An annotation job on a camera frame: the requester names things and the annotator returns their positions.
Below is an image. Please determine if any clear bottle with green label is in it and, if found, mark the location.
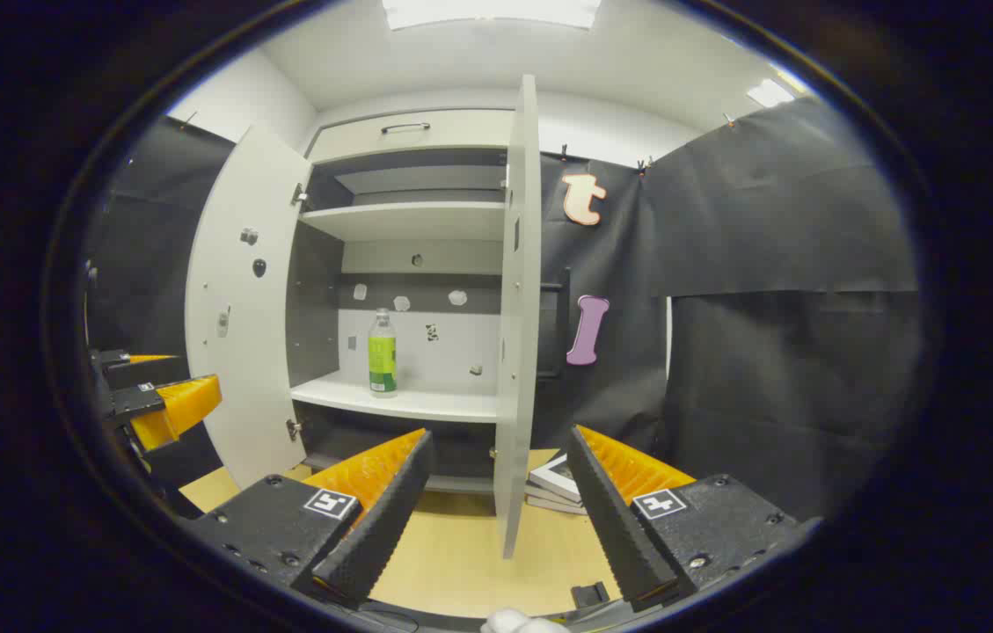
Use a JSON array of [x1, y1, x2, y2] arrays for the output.
[[368, 308, 398, 398]]

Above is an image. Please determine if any black backdrop cloth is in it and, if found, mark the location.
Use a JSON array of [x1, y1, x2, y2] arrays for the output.
[[84, 95, 924, 520]]

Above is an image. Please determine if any large ceiling light panel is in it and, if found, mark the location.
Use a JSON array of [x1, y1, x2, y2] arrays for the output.
[[382, 0, 602, 32]]

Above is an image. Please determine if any black right door handle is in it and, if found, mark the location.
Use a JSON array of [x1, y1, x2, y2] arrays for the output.
[[538, 268, 573, 381]]

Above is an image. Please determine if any white and grey cabinet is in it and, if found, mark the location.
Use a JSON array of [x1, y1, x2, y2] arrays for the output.
[[285, 107, 519, 495]]

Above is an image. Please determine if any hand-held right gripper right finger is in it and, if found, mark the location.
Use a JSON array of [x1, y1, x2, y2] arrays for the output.
[[566, 426, 822, 614]]

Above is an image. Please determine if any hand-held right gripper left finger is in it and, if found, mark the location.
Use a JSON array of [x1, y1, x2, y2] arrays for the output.
[[188, 428, 435, 609]]

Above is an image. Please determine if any small ceiling light panel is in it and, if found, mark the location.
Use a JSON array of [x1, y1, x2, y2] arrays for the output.
[[746, 77, 798, 109]]

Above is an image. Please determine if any stack of books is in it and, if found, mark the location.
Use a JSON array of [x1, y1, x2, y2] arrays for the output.
[[525, 452, 589, 516]]

